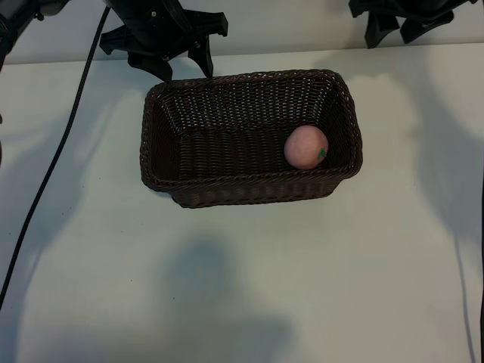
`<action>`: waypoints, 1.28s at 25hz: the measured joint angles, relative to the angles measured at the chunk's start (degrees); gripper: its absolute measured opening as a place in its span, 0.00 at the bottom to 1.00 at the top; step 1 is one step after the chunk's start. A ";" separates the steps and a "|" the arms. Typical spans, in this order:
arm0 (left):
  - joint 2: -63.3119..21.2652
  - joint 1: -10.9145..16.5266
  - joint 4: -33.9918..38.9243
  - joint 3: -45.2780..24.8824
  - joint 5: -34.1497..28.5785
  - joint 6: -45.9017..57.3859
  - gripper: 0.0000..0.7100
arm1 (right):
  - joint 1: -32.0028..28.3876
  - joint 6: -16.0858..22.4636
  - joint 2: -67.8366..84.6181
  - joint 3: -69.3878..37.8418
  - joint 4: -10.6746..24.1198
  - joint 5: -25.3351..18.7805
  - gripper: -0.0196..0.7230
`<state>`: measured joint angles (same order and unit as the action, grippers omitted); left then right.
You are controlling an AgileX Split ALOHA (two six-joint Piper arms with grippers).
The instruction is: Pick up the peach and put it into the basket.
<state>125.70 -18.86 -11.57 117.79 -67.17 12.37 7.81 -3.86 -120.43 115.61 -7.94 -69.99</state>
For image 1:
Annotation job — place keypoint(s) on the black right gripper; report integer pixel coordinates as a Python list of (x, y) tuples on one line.
[(408, 7)]

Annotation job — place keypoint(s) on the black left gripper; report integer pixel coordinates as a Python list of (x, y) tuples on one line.
[(155, 30)]

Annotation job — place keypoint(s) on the dark brown wicker basket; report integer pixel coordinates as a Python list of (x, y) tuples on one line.
[(234, 151)]

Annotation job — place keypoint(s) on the pink peach with green leaf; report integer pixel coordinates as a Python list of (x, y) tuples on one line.
[(304, 147)]

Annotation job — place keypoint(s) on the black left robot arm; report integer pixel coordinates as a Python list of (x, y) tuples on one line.
[(15, 15)]

